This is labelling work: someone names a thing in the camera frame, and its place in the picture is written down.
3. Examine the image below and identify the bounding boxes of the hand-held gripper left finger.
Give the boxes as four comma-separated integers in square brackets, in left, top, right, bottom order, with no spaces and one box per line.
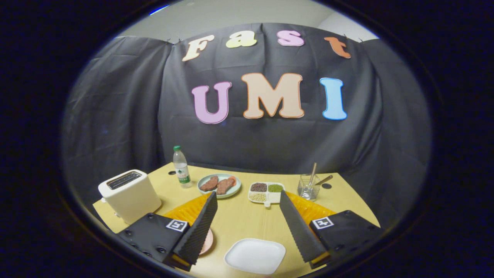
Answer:
[116,191,218,271]

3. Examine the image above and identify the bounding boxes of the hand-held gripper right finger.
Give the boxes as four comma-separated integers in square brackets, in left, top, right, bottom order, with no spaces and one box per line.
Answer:
[279,190,384,270]

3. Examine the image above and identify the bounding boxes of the pink round plate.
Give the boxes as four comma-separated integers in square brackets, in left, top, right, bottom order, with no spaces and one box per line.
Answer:
[199,228,214,255]

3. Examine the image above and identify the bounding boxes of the clear glass utensil holder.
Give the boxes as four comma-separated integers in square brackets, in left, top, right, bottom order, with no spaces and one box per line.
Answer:
[297,174,321,202]

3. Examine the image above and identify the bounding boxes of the white divided bean dish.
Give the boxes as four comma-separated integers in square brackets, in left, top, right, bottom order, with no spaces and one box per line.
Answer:
[248,182,285,208]

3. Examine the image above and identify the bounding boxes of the brown meat patty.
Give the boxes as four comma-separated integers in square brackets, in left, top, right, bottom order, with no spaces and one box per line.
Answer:
[200,176,219,192]
[216,177,236,195]

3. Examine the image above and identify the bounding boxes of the white square plate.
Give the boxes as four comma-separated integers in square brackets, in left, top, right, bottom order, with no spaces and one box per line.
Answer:
[224,238,286,275]

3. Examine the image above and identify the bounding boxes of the light green round plate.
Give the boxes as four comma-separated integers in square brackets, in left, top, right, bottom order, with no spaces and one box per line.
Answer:
[197,173,242,199]

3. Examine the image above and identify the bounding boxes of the clear green-capped water bottle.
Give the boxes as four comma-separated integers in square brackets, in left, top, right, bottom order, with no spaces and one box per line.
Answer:
[173,145,192,188]

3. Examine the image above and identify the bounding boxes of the white toaster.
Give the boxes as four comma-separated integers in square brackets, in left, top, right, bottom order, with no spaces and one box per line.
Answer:
[98,169,162,225]

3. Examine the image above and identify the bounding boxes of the black backdrop cloth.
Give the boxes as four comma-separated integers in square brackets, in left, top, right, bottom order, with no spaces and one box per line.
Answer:
[62,22,431,228]

